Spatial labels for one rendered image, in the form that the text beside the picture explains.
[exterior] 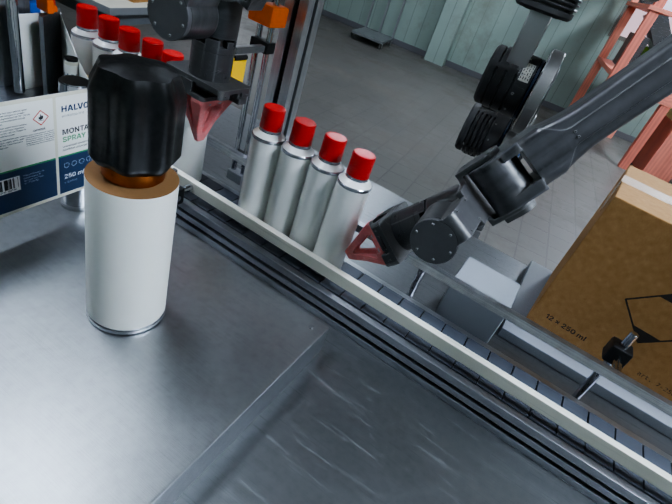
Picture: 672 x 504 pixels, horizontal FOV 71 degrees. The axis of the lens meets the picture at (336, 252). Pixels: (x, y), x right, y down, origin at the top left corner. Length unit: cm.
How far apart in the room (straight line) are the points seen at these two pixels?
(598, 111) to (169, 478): 57
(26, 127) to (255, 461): 47
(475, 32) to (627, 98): 732
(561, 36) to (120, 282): 751
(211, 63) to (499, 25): 727
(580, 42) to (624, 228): 703
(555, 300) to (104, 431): 70
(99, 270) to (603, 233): 71
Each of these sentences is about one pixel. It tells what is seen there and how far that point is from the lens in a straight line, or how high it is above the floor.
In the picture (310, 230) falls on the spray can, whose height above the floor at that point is 94.
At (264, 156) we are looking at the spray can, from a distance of 73.
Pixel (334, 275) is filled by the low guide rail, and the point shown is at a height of 91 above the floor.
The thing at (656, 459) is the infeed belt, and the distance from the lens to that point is 81.
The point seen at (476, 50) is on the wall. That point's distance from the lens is 790.
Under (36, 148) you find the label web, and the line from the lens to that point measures 70.
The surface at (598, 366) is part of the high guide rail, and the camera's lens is 73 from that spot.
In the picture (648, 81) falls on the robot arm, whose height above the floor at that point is 129.
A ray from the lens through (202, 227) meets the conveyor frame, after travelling 82.
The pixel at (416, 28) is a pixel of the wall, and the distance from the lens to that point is 807.
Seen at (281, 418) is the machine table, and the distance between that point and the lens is 61.
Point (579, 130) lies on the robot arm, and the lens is 59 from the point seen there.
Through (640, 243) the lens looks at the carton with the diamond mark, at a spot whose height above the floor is 107.
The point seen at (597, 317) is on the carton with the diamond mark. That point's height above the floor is 93.
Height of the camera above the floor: 133
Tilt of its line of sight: 34 degrees down
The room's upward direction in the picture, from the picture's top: 20 degrees clockwise
